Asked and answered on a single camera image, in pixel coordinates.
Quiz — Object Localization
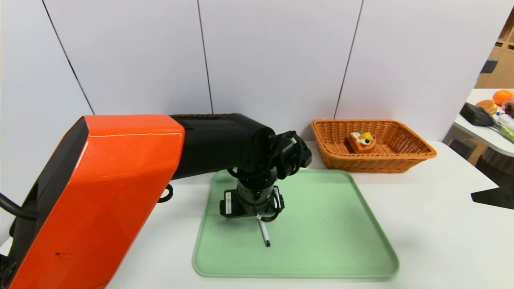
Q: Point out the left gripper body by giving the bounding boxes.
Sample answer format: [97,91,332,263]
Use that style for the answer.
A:
[219,179,285,218]

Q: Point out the white stylus pen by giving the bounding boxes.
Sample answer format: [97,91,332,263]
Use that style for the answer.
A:
[257,215,271,247]

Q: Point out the toy waffle slice with fruit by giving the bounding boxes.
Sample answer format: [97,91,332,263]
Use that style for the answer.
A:
[347,131,377,154]

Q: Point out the orange wicker basket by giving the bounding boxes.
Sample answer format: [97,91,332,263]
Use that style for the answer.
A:
[311,119,438,174]

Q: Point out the light green plastic tray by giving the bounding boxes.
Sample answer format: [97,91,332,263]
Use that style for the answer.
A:
[192,169,400,279]

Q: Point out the brown cardboard box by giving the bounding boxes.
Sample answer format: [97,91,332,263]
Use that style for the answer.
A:
[447,138,484,167]

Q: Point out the black brush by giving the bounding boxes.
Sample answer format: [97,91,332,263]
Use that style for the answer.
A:
[459,102,496,128]

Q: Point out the toy bread bun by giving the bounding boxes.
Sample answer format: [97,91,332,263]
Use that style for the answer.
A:
[475,100,498,116]

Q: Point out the white side table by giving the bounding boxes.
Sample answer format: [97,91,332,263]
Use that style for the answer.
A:
[453,89,514,158]

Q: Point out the green toy vegetable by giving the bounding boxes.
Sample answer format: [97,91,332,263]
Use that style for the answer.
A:
[493,124,514,144]

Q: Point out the white toy item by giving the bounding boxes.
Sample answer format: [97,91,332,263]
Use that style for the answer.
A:
[496,113,514,130]

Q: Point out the orange toy fruit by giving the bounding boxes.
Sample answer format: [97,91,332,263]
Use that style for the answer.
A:
[492,90,514,106]

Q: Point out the dark grey rectangular object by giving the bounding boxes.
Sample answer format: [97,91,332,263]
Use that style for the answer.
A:
[479,59,498,75]

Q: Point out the wooden shelf unit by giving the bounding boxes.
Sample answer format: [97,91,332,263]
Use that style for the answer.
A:
[474,4,514,90]

